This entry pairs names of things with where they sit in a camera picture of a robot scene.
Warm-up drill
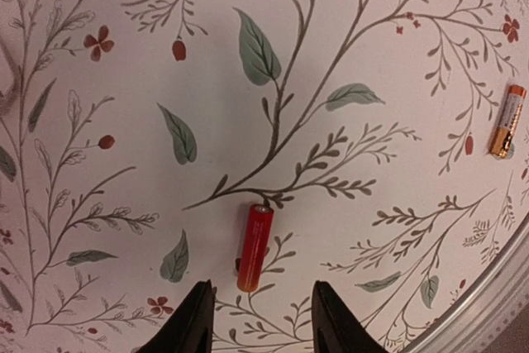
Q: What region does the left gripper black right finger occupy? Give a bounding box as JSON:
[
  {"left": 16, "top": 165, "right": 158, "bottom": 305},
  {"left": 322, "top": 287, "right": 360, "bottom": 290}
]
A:
[{"left": 311, "top": 281, "right": 387, "bottom": 353}]

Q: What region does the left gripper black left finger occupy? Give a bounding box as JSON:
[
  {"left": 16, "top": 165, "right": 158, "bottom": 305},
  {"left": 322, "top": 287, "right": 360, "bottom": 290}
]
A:
[{"left": 137, "top": 279, "right": 215, "bottom": 353}]

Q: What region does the red battery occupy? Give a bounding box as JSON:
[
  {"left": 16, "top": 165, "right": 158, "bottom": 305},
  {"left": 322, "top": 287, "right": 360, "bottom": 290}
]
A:
[{"left": 237, "top": 204, "right": 274, "bottom": 293}]

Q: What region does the gold black battery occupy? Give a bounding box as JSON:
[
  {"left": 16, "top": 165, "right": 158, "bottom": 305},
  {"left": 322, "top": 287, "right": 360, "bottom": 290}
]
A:
[{"left": 488, "top": 84, "right": 527, "bottom": 159}]

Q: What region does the floral patterned table mat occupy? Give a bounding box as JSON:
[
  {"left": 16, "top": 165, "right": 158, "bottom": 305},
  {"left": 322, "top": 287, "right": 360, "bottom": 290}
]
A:
[{"left": 1, "top": 0, "right": 528, "bottom": 352}]

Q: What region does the front aluminium rail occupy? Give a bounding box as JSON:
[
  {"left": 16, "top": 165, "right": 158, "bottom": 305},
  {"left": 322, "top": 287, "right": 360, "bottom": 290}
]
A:
[{"left": 404, "top": 219, "right": 528, "bottom": 353}]

